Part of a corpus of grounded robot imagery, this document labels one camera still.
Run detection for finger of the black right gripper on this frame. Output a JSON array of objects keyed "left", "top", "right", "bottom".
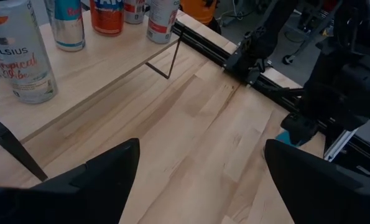
[{"left": 280, "top": 112, "right": 321, "bottom": 147}]

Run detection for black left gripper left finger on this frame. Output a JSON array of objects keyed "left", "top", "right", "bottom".
[{"left": 0, "top": 139, "right": 141, "bottom": 224}]

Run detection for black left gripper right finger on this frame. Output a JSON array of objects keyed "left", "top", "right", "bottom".
[{"left": 264, "top": 138, "right": 370, "bottom": 224}]

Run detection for Celsius Tropical Vibe can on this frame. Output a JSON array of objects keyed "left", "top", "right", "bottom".
[{"left": 0, "top": 0, "right": 58, "bottom": 105}]

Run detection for Celsius can pink band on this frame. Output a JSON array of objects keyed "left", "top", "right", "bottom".
[{"left": 146, "top": 0, "right": 181, "bottom": 44}]

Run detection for orange Fanta soda can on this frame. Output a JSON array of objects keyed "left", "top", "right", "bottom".
[{"left": 90, "top": 0, "right": 125, "bottom": 37}]

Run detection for Celsius Peach Vibe can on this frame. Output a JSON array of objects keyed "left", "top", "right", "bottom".
[{"left": 124, "top": 0, "right": 147, "bottom": 25}]

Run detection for wooden shelf black metal legs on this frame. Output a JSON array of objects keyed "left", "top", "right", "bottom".
[{"left": 0, "top": 9, "right": 185, "bottom": 183}]

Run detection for orange shop vacuum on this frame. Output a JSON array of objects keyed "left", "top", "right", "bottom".
[{"left": 180, "top": 0, "right": 222, "bottom": 34}]

